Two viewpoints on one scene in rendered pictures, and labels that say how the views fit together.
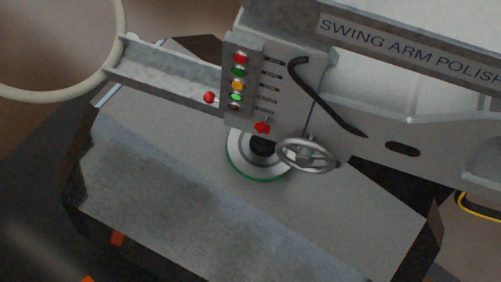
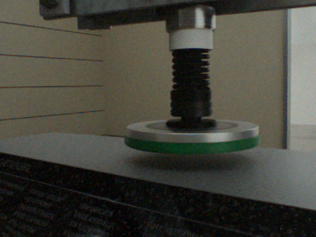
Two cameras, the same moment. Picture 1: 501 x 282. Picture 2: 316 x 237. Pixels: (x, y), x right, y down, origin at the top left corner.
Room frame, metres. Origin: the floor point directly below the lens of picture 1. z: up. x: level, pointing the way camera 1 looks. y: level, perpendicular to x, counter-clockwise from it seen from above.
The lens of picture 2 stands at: (1.43, 0.02, 0.97)
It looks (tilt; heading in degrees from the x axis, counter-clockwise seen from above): 5 degrees down; 189
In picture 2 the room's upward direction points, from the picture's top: 1 degrees counter-clockwise
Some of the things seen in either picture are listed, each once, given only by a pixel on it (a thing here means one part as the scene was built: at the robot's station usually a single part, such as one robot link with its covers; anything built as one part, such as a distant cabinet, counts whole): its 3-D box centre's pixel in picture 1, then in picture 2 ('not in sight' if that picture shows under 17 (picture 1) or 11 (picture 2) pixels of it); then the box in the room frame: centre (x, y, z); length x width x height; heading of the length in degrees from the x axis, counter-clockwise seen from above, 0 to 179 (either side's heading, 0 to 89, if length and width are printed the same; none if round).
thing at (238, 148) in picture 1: (263, 145); (191, 128); (0.85, -0.03, 0.90); 0.21 x 0.21 x 0.01
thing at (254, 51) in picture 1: (239, 78); not in sight; (0.74, 0.06, 1.39); 0.08 x 0.03 x 0.28; 82
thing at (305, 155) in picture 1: (309, 143); not in sight; (0.71, -0.13, 1.22); 0.15 x 0.10 x 0.15; 82
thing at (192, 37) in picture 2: not in sight; (190, 39); (0.85, -0.03, 1.04); 0.07 x 0.07 x 0.04
